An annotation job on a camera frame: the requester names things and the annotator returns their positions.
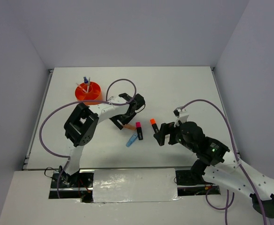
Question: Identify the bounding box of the pink black highlighter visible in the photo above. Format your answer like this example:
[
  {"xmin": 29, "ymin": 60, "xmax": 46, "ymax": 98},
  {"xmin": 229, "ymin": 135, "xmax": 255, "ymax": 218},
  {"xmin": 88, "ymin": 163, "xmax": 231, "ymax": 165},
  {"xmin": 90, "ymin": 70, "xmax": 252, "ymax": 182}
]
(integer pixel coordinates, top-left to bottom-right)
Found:
[{"xmin": 135, "ymin": 122, "xmax": 143, "ymax": 140}]

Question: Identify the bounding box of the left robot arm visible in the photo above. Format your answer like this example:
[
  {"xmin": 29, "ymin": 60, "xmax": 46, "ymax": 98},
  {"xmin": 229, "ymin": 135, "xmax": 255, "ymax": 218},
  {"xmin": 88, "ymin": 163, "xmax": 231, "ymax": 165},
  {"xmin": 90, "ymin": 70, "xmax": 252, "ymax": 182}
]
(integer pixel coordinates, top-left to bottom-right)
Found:
[{"xmin": 59, "ymin": 93, "xmax": 145, "ymax": 187}]

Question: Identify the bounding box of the orange black highlighter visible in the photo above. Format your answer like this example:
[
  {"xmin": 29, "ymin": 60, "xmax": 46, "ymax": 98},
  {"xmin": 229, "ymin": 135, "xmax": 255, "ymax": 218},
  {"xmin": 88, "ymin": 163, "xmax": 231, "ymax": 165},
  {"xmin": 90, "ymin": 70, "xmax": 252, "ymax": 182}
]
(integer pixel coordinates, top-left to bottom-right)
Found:
[{"xmin": 150, "ymin": 118, "xmax": 159, "ymax": 134}]

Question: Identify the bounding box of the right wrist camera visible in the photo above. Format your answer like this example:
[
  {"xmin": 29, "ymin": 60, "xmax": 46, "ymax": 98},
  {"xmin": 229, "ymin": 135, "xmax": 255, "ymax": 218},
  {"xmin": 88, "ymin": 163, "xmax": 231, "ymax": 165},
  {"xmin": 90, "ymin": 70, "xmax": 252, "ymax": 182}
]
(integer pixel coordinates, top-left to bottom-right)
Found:
[{"xmin": 173, "ymin": 107, "xmax": 189, "ymax": 127}]

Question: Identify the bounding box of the clear orange pen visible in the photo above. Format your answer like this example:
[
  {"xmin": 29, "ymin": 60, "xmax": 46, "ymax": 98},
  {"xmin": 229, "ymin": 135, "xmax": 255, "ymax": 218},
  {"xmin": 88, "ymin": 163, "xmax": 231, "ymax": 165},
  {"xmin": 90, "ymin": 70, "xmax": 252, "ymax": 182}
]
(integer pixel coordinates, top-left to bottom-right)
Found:
[{"xmin": 76, "ymin": 83, "xmax": 87, "ymax": 93}]

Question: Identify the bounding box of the orange round desk organizer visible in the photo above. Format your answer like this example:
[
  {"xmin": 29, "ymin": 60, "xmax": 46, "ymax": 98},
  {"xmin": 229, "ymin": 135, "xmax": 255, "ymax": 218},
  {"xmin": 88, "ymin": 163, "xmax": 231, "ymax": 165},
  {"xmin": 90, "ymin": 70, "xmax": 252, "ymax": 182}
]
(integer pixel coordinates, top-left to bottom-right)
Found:
[{"xmin": 75, "ymin": 82, "xmax": 103, "ymax": 101}]

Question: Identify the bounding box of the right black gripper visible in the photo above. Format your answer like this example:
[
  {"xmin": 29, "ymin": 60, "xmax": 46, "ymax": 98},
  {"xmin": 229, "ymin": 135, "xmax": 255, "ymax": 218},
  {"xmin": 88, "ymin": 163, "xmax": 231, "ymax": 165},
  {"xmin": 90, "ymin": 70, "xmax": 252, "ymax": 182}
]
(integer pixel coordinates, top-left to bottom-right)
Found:
[{"xmin": 153, "ymin": 121, "xmax": 196, "ymax": 151}]

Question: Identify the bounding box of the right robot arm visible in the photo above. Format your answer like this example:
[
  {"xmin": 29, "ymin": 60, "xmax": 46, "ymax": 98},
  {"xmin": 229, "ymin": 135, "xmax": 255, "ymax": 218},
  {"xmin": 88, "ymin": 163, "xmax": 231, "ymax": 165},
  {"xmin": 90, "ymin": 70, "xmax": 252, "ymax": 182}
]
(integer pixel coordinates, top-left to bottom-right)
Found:
[{"xmin": 151, "ymin": 121, "xmax": 274, "ymax": 218}]

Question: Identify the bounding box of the silver taped plate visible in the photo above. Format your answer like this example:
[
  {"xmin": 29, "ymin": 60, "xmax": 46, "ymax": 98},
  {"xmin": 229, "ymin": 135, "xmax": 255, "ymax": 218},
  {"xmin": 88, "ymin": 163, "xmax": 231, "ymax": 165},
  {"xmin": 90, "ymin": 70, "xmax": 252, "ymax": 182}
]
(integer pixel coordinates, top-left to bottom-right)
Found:
[{"xmin": 92, "ymin": 168, "xmax": 179, "ymax": 203}]

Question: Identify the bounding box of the clear green pen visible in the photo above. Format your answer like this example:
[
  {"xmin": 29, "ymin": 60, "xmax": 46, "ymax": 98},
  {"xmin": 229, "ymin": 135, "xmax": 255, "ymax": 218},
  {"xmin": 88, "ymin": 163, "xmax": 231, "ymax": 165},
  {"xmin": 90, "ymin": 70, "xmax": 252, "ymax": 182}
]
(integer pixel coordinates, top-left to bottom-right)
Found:
[{"xmin": 86, "ymin": 77, "xmax": 90, "ymax": 93}]

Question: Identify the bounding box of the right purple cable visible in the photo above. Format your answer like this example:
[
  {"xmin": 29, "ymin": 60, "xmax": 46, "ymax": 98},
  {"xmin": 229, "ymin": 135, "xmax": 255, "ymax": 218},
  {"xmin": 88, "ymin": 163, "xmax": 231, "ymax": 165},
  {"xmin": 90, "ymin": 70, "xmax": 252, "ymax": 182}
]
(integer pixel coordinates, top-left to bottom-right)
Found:
[{"xmin": 181, "ymin": 99, "xmax": 267, "ymax": 225}]

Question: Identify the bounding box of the translucent blue correction tape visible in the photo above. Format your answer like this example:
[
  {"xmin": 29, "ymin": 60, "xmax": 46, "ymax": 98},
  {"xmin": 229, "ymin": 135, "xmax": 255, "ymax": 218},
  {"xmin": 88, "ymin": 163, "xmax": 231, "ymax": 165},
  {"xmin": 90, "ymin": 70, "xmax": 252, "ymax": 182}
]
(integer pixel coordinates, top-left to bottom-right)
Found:
[{"xmin": 126, "ymin": 133, "xmax": 138, "ymax": 147}]

